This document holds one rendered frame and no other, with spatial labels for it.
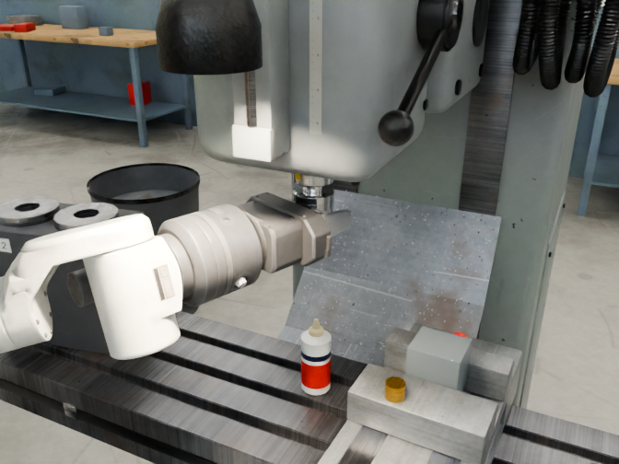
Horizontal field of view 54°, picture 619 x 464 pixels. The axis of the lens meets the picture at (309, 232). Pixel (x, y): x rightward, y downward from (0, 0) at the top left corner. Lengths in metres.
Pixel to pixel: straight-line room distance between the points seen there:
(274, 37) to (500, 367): 0.45
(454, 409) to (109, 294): 0.37
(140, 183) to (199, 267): 2.42
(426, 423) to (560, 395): 1.91
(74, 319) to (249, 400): 0.29
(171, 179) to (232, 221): 2.35
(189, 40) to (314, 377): 0.53
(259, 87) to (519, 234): 0.61
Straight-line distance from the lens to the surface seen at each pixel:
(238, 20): 0.42
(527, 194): 1.02
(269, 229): 0.61
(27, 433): 2.44
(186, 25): 0.42
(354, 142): 0.55
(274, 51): 0.54
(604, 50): 0.77
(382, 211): 1.07
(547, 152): 0.99
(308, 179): 0.66
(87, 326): 0.97
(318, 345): 0.81
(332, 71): 0.55
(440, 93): 0.72
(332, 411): 0.85
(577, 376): 2.69
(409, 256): 1.05
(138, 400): 0.88
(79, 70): 6.96
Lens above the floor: 1.51
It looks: 24 degrees down
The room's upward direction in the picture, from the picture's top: straight up
